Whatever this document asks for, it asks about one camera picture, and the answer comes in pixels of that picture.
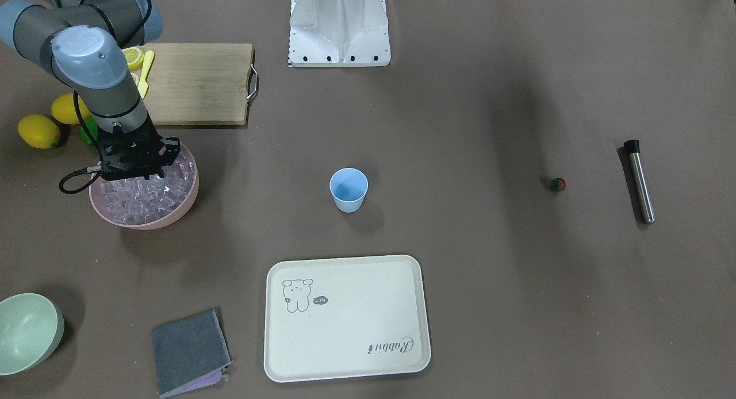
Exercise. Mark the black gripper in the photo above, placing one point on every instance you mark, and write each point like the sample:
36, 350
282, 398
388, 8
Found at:
168, 145

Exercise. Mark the clear ice cubes pile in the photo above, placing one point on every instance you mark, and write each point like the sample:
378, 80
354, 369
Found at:
144, 200

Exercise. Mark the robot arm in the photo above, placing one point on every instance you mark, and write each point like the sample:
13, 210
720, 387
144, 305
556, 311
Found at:
81, 43

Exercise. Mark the light blue cup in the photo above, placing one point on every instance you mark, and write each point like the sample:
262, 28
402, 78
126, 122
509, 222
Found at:
348, 187

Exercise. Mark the green lime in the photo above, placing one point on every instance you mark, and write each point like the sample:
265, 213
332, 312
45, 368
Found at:
89, 132

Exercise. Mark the pink bowl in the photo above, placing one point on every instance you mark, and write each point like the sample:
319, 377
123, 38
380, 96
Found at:
172, 212

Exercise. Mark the yellow plastic knife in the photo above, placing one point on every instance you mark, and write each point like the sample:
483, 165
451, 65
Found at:
143, 84

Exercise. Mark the wooden cutting board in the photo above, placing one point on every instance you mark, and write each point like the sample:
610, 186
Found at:
198, 84

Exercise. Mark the yellow lemon near board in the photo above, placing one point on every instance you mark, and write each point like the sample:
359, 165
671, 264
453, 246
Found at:
64, 109

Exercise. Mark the upper lemon slice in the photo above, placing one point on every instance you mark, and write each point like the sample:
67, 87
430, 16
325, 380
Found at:
134, 57

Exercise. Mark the yellow lemon outer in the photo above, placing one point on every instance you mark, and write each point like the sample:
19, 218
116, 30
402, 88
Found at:
39, 131

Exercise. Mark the mint green bowl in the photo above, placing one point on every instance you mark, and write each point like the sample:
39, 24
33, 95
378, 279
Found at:
32, 327

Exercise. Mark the grey folded cloth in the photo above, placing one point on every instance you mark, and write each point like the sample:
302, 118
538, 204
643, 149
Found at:
190, 353

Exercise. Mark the cream rabbit tray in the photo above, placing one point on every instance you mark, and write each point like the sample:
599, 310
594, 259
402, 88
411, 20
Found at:
345, 318

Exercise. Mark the red strawberry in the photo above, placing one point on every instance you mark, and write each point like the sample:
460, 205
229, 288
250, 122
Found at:
558, 184

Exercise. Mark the steel muddler black tip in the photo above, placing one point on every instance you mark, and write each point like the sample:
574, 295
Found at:
632, 149

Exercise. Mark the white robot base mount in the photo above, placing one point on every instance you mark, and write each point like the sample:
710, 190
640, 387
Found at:
338, 33

